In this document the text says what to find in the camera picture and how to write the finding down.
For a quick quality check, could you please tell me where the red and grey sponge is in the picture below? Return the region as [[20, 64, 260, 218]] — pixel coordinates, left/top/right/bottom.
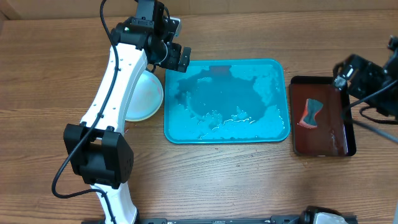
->
[[298, 98, 323, 129]]

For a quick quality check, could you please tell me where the dark red rectangular tray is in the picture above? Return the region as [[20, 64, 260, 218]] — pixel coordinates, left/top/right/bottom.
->
[[289, 76, 356, 157]]

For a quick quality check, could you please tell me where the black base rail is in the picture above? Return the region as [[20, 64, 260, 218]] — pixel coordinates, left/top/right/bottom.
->
[[136, 215, 299, 224]]

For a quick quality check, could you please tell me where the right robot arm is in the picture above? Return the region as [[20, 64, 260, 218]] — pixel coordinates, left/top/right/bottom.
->
[[332, 36, 397, 143]]

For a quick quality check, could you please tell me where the teal plastic tray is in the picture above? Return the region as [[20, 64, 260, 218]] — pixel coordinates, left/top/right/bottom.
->
[[164, 58, 290, 144]]

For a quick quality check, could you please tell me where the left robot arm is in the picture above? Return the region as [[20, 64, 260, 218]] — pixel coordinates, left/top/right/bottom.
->
[[52, 0, 191, 223]]

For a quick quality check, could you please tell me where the light blue plate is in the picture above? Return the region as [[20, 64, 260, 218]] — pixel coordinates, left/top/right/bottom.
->
[[126, 71, 164, 122]]

